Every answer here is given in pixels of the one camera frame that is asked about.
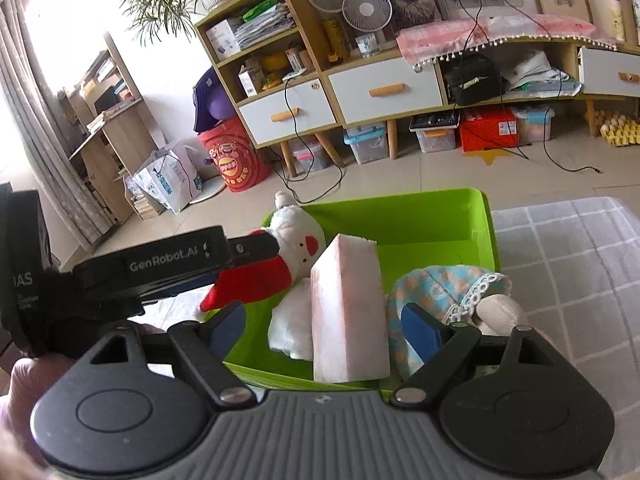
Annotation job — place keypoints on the clear blue storage box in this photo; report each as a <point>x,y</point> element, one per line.
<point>368,143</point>

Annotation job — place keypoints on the red cardboard box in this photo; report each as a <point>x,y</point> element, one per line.
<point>487,127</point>

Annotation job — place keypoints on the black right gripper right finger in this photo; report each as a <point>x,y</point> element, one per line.
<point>451,353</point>

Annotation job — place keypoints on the yellow egg tray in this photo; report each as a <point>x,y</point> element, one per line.
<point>618,129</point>

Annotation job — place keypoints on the small white fan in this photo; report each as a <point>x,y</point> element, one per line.
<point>367,17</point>

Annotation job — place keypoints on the wooden white tv cabinet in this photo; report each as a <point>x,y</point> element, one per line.
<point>382,88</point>

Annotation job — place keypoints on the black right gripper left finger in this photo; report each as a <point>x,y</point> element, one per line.
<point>181,368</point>

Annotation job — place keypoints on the grey curtain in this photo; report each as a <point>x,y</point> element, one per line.
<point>40,122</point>

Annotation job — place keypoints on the santa plush toy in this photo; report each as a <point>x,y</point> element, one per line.
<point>301,241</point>

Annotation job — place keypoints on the pink white sponge block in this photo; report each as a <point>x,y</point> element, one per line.
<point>348,318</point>

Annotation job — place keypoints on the person's hand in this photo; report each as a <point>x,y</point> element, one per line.
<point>30,379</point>

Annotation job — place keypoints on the red printed bucket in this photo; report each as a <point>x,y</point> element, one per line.
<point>240,165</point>

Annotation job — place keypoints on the stack of papers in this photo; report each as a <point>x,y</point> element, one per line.
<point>270,23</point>

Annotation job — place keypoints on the blue checkered plush doll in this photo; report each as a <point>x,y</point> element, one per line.
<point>460,293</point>

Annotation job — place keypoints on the black bag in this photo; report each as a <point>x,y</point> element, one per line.
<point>473,79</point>

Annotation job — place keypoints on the white blue shopping bag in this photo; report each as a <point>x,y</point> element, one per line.
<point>170,177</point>

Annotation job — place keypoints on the wooden desk shelf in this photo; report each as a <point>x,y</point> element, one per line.
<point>109,110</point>

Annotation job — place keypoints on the clear orange storage box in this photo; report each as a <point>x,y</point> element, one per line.
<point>436,132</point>

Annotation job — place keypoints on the pink lace cloth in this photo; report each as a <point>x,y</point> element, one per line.
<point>444,40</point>

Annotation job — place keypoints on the grey checkered sofa cover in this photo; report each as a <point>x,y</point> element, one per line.
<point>574,267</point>

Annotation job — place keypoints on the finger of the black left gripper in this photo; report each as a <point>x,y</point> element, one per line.
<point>252,248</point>

